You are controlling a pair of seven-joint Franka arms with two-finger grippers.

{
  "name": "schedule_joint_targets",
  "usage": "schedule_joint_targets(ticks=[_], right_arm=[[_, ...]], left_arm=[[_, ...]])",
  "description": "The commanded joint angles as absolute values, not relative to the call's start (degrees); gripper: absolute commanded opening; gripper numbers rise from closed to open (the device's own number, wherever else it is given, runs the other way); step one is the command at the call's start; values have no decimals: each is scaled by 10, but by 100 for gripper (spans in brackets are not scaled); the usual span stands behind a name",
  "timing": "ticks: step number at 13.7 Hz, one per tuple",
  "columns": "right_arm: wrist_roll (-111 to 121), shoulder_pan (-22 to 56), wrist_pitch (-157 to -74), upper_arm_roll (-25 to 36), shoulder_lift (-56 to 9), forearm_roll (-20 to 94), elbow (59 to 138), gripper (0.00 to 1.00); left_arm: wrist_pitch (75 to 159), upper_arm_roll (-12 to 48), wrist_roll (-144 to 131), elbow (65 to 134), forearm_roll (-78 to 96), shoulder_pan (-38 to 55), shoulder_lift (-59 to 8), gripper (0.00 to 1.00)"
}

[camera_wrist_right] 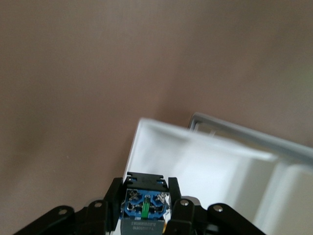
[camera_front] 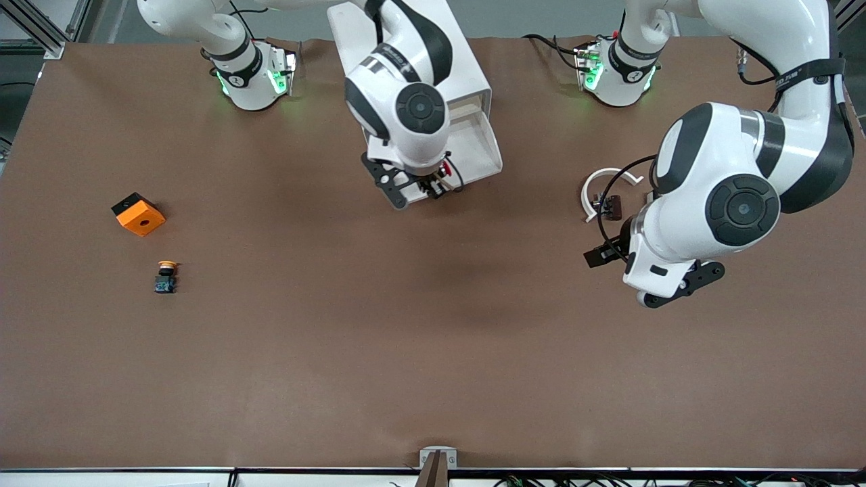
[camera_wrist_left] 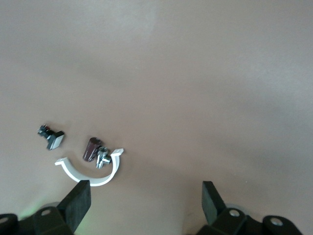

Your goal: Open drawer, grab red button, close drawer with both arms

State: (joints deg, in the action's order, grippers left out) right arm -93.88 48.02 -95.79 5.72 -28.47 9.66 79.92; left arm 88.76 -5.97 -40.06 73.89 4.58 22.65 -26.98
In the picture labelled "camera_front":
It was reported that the white drawer cabinet housing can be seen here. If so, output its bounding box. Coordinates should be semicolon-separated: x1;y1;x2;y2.
327;0;494;146

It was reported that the white curved plastic piece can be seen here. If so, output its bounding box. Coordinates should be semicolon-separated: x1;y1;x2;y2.
580;167;645;225

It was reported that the brown table mat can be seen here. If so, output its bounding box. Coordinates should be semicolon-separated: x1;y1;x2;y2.
0;34;866;471

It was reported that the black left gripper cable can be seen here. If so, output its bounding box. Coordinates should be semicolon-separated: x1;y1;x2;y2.
598;154;661;248

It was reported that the black left arm base cable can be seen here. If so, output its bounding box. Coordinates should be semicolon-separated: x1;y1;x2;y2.
522;32;589;72

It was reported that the grey metal bracket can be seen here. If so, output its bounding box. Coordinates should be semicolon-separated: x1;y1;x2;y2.
419;446;459;470

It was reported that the yellow push button switch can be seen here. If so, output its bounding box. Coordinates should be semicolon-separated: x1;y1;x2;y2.
154;260;181;296

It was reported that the orange black switch box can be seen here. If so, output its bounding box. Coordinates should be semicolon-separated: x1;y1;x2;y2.
111;192;167;238

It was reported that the white table edge rail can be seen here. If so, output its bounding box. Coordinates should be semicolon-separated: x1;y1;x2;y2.
0;465;866;487

